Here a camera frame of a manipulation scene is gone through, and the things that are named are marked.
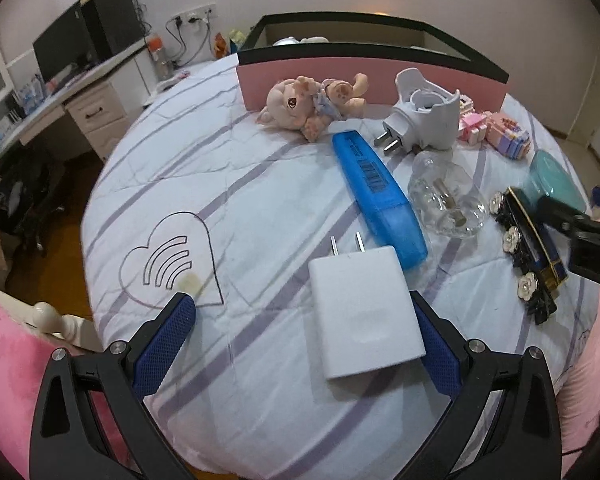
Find pink blanket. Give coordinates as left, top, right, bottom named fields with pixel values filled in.
left=0, top=295, right=131, bottom=480

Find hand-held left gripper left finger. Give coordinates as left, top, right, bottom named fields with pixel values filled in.
left=29, top=291, right=197, bottom=480

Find clear glass bottle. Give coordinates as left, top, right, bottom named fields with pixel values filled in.
left=407, top=151, right=486, bottom=239

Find white plug-in device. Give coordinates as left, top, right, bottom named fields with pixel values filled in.
left=374, top=68, right=462, bottom=157

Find pale pink plush doll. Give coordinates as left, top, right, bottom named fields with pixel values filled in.
left=256, top=73, right=370, bottom=143

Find white bed post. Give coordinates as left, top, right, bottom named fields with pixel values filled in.
left=0, top=280, right=103, bottom=353

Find colourful snack bags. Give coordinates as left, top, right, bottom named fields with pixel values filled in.
left=212, top=27, right=251, bottom=56

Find blue plastic case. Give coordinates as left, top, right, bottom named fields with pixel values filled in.
left=331, top=131, right=429, bottom=270

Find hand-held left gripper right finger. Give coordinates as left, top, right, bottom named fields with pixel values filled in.
left=410, top=290, right=563, bottom=480

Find teal ball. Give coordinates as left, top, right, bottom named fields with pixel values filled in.
left=522, top=150, right=588, bottom=213

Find black flower hair clip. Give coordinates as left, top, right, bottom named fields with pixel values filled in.
left=489, top=186, right=568, bottom=324

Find pink storage box black rim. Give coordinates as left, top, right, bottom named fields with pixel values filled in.
left=236, top=14, right=509, bottom=113

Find white desk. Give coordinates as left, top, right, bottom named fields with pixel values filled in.
left=0, top=40, right=153, bottom=161

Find black computer tower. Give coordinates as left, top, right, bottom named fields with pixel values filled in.
left=80, top=0, right=146, bottom=61

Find white desk drawer unit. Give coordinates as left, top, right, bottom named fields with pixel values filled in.
left=62, top=80, right=131, bottom=161

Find bottle with orange cap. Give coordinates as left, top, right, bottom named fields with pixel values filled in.
left=147, top=35, right=173, bottom=81

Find black power cables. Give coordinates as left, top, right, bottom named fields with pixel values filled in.
left=165, top=15, right=211, bottom=68

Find white charger plug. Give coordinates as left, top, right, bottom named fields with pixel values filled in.
left=302, top=232, right=427, bottom=381

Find black chair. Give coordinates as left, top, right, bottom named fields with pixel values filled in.
left=0, top=150, right=66, bottom=256

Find pink toy brick model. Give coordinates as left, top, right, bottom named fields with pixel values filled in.
left=457, top=99, right=492, bottom=143
left=485, top=110, right=531, bottom=161

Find black monitor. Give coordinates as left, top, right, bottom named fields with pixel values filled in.
left=32, top=2, right=93, bottom=83

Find white wall power strip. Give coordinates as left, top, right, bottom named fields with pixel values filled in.
left=172, top=5, right=218, bottom=23

